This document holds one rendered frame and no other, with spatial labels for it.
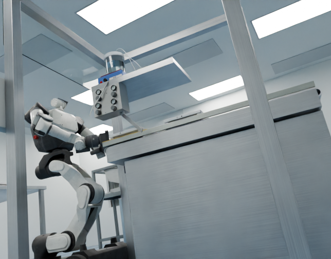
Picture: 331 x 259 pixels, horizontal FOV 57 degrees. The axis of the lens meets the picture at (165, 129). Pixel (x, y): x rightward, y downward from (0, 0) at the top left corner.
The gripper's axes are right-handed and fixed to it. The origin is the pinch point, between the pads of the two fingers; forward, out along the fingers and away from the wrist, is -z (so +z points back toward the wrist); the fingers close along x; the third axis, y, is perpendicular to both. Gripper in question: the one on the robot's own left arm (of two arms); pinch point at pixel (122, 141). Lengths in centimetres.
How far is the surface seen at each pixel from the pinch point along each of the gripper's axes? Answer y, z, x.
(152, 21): -147, 28, -200
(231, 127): 9, -83, 19
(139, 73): 18, -36, -33
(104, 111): 22.5, -6.1, -15.9
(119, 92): 20.7, -19.4, -25.5
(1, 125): 91, -1, 5
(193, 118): 11, -63, 7
